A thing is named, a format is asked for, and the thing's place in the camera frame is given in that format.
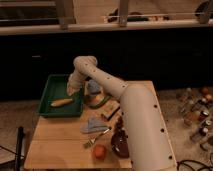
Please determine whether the metal fork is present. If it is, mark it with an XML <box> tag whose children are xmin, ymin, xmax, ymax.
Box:
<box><xmin>83</xmin><ymin>127</ymin><xmax>112</xmax><ymax>149</ymax></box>

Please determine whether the dark purple bowl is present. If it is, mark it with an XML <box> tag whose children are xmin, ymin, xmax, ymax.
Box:
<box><xmin>111</xmin><ymin>130</ymin><xmax>129</xmax><ymax>158</ymax></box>

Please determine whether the green cucumber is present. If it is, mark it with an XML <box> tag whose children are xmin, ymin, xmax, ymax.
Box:
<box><xmin>88</xmin><ymin>95</ymin><xmax>110</xmax><ymax>109</ymax></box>

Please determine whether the wooden folding table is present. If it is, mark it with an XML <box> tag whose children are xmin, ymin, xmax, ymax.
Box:
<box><xmin>23</xmin><ymin>80</ymin><xmax>178</xmax><ymax>170</ymax></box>

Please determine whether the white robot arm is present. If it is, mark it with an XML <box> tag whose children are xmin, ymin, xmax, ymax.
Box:
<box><xmin>67</xmin><ymin>56</ymin><xmax>177</xmax><ymax>171</ymax></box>

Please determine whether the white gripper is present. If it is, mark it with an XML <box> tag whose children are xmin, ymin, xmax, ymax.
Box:
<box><xmin>67</xmin><ymin>74</ymin><xmax>85</xmax><ymax>96</ymax></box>

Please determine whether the green plastic tray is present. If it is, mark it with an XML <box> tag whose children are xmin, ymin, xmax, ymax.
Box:
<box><xmin>38</xmin><ymin>74</ymin><xmax>84</xmax><ymax>118</ymax></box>

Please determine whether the wooden block brush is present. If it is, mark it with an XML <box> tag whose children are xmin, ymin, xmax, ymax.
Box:
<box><xmin>101</xmin><ymin>102</ymin><xmax>120</xmax><ymax>121</ymax></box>

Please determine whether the blue sponge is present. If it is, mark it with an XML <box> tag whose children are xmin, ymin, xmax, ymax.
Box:
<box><xmin>87</xmin><ymin>79</ymin><xmax>101</xmax><ymax>94</ymax></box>

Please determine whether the orange fruit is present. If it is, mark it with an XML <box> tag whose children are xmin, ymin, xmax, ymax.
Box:
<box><xmin>93</xmin><ymin>144</ymin><xmax>107</xmax><ymax>160</ymax></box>

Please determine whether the black stand pole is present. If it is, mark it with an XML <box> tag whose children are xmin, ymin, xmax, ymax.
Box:
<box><xmin>14</xmin><ymin>126</ymin><xmax>25</xmax><ymax>171</ymax></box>

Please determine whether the grey blue cloth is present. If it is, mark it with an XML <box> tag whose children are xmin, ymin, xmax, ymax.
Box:
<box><xmin>80</xmin><ymin>117</ymin><xmax>108</xmax><ymax>134</ymax></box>

